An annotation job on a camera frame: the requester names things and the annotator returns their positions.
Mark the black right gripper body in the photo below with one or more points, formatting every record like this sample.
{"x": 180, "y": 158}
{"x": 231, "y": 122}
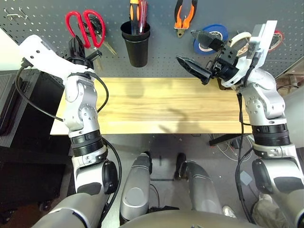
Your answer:
{"x": 225, "y": 66}

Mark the silver right robot leg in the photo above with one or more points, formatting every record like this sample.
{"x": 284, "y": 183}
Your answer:
{"x": 202, "y": 190}

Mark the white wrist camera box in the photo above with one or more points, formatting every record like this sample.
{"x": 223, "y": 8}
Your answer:
{"x": 266, "y": 40}
{"x": 47, "y": 59}

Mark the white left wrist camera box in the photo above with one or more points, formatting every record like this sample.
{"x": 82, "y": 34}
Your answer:
{"x": 47, "y": 59}

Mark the silver robot leg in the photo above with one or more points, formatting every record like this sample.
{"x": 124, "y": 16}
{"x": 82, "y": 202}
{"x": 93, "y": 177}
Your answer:
{"x": 202, "y": 190}
{"x": 135, "y": 190}

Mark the blue tape roll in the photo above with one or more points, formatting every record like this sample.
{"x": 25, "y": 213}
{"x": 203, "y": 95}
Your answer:
{"x": 216, "y": 25}

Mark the black plastic cup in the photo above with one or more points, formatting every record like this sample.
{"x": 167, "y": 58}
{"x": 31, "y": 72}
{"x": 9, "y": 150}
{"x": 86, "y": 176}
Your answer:
{"x": 137, "y": 52}

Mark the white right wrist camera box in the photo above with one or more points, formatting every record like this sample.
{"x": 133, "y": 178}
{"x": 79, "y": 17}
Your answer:
{"x": 266, "y": 40}

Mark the red tape roll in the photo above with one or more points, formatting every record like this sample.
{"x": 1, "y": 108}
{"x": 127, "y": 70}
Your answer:
{"x": 282, "y": 38}

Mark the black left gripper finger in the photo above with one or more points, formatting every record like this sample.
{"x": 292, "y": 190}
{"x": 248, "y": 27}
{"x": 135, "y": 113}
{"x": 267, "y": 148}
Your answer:
{"x": 76, "y": 50}
{"x": 95, "y": 55}

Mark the white tape roll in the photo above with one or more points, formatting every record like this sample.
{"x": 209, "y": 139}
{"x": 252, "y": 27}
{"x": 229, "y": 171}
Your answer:
{"x": 240, "y": 35}

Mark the dark grey pegboard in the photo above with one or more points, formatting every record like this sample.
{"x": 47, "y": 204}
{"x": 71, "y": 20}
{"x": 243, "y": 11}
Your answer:
{"x": 161, "y": 59}

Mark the orange black pliers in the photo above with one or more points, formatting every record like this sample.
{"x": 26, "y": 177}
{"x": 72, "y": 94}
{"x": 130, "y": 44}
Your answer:
{"x": 178, "y": 22}

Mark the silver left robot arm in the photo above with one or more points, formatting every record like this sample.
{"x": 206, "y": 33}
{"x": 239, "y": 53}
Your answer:
{"x": 80, "y": 104}

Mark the white person's shoe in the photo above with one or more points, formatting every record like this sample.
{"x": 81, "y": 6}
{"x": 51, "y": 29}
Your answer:
{"x": 229, "y": 211}

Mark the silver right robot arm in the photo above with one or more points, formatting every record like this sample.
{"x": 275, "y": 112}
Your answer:
{"x": 263, "y": 102}

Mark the black orange screwdriver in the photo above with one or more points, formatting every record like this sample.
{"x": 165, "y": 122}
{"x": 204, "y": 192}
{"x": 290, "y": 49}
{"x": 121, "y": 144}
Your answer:
{"x": 134, "y": 14}

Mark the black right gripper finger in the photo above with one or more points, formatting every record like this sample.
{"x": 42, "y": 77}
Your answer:
{"x": 207, "y": 39}
{"x": 193, "y": 67}

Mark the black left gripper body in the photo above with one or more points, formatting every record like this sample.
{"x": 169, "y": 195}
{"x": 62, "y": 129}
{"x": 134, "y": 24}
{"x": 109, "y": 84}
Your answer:
{"x": 79, "y": 61}

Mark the khaki person's trouser leg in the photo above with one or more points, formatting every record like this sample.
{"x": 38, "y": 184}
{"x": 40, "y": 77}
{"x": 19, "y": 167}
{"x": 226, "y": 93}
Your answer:
{"x": 266, "y": 206}

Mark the silver pegboard hook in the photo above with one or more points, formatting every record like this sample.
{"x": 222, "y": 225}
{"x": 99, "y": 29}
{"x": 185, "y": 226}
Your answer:
{"x": 10, "y": 16}
{"x": 23, "y": 13}

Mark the grey robot torso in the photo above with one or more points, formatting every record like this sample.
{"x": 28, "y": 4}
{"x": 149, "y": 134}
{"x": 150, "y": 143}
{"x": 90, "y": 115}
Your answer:
{"x": 185, "y": 221}

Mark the black cabinet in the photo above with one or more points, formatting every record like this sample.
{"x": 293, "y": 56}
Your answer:
{"x": 28, "y": 118}

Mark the black table foot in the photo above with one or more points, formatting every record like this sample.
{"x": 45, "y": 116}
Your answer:
{"x": 221, "y": 140}

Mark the silver left robot leg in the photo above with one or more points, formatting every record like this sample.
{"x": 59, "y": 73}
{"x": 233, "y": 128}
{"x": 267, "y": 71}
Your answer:
{"x": 135, "y": 190}

